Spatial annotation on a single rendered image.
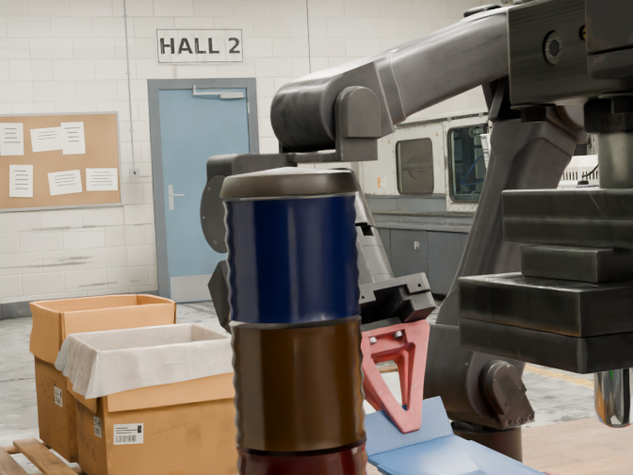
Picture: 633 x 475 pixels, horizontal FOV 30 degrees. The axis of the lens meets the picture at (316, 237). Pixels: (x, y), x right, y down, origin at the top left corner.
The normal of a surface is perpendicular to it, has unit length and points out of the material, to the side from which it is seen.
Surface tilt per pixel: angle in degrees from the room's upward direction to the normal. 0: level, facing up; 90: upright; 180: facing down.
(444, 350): 65
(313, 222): 104
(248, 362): 76
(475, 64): 93
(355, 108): 90
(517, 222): 90
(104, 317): 87
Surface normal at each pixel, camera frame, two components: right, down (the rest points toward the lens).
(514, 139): -0.74, -0.37
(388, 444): 0.27, -0.43
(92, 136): 0.37, 0.04
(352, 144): 0.60, 0.01
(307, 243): 0.24, 0.28
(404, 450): -0.12, -0.98
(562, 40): -0.91, 0.07
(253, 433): -0.60, 0.31
